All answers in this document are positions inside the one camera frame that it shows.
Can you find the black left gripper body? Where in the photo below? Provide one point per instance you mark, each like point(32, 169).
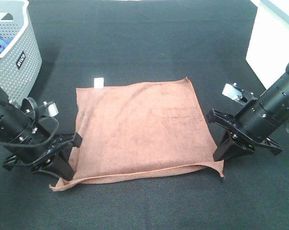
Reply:
point(35, 149)

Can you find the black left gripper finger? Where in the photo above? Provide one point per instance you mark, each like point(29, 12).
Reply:
point(56, 167)
point(73, 139)

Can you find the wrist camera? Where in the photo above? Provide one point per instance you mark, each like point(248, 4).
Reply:
point(237, 94)
point(48, 109)

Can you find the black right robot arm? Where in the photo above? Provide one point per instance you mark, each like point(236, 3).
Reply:
point(255, 122)

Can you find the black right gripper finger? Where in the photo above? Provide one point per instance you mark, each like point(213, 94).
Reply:
point(232, 146)
point(213, 116)

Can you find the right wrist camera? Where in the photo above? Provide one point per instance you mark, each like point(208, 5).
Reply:
point(237, 94)

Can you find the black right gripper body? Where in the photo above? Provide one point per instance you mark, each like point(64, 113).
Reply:
point(230, 124)

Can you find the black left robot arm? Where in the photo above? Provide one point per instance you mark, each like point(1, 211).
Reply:
point(29, 132)

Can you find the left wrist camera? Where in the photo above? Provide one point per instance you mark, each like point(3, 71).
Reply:
point(48, 109)

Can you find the grey perforated laundry basket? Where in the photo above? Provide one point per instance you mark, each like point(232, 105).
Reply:
point(20, 62)

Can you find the brown microfiber towel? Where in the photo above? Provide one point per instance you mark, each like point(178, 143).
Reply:
point(142, 130)

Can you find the white storage bin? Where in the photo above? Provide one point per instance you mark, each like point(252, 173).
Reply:
point(268, 50)

